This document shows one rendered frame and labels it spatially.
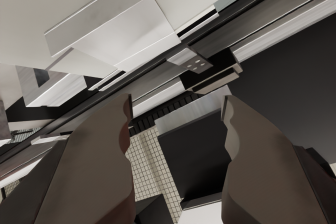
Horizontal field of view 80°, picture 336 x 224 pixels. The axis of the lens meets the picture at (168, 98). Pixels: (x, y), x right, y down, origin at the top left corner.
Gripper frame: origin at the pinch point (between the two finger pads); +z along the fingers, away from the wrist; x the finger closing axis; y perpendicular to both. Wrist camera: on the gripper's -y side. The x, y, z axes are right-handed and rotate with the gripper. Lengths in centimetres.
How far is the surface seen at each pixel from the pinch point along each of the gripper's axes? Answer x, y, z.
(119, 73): -8.1, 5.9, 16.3
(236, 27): 13.4, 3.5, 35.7
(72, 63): -10.8, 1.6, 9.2
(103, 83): -10.8, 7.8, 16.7
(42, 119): -44, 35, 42
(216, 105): 4.5, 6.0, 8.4
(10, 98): -39, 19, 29
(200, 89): 5.7, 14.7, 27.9
